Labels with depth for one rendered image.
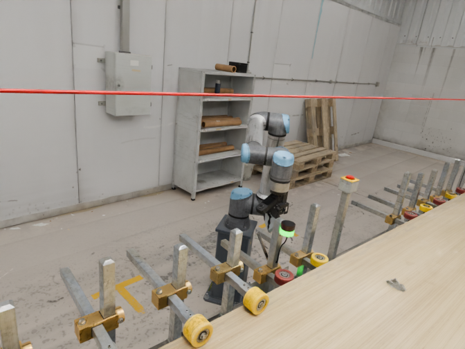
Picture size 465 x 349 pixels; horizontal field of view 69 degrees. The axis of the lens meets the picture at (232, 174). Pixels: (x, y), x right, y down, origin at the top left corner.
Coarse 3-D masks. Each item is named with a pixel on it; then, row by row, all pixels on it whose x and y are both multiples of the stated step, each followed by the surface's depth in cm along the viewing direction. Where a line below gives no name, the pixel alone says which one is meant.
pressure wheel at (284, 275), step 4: (276, 272) 144; (280, 272) 144; (284, 272) 144; (288, 272) 145; (276, 276) 142; (280, 276) 141; (284, 276) 142; (288, 276) 142; (292, 276) 142; (276, 280) 142; (280, 280) 140; (284, 280) 140; (288, 280) 140; (280, 284) 141
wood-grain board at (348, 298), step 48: (384, 240) 183; (432, 240) 190; (288, 288) 136; (336, 288) 139; (384, 288) 143; (432, 288) 146; (240, 336) 110; (288, 336) 112; (336, 336) 114; (384, 336) 117; (432, 336) 119
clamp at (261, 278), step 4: (264, 268) 152; (268, 268) 152; (276, 268) 153; (280, 268) 156; (256, 272) 149; (264, 272) 149; (268, 272) 150; (272, 272) 152; (256, 276) 150; (260, 276) 148; (264, 276) 149; (256, 280) 150; (260, 280) 148; (264, 280) 150; (260, 284) 149
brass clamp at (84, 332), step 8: (96, 312) 103; (120, 312) 105; (88, 320) 100; (96, 320) 100; (104, 320) 101; (112, 320) 102; (120, 320) 104; (80, 328) 97; (88, 328) 98; (112, 328) 104; (80, 336) 97; (88, 336) 99
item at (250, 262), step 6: (222, 240) 172; (222, 246) 172; (240, 252) 164; (240, 258) 162; (246, 258) 159; (252, 258) 160; (246, 264) 159; (252, 264) 156; (258, 264) 156; (270, 276) 148; (270, 282) 149
